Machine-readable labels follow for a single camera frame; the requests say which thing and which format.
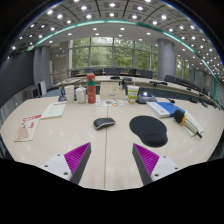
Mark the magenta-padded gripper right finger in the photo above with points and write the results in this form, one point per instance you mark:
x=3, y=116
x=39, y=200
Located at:
x=146, y=158

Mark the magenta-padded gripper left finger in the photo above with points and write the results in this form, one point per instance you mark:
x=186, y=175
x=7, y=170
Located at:
x=78, y=156

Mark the black computer mouse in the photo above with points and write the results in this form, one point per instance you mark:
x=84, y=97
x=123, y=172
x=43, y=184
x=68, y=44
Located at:
x=104, y=123

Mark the black mouse pad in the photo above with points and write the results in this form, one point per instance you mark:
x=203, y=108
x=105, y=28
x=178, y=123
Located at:
x=148, y=130

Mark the blue and white book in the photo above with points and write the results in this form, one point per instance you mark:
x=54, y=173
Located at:
x=165, y=109

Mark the white booklet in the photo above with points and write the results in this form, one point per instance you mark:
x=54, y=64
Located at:
x=53, y=110

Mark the black handheld microphone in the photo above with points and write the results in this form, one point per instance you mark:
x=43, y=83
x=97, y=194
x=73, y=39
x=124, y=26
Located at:
x=179, y=116

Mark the red and white leaflet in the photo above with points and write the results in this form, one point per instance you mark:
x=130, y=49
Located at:
x=28, y=127

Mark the dark desk microphone unit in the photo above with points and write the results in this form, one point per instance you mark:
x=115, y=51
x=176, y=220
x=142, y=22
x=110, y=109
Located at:
x=146, y=98
x=62, y=97

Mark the white printed paper sheet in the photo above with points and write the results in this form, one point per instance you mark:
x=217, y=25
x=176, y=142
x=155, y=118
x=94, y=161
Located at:
x=196, y=125

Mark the colourful sticker sheet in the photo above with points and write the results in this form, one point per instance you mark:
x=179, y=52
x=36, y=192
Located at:
x=108, y=103

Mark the white lidded mug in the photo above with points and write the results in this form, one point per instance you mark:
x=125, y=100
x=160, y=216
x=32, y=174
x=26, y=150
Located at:
x=80, y=95

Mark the printed paper cup with lid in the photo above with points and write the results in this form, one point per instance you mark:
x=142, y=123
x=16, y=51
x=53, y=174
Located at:
x=133, y=94

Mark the red drink bottle green band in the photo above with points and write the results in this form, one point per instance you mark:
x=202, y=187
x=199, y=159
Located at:
x=91, y=90

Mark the cream cardboard box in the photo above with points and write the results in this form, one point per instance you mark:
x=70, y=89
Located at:
x=111, y=90

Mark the long curved conference desk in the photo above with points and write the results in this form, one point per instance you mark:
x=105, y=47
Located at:
x=100, y=78

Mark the dark office chairs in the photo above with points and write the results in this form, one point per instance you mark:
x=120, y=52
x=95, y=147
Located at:
x=146, y=73

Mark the ceiling lights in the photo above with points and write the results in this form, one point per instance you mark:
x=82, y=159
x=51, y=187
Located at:
x=112, y=14

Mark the large glass window wall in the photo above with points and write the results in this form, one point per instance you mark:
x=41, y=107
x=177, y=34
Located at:
x=101, y=55

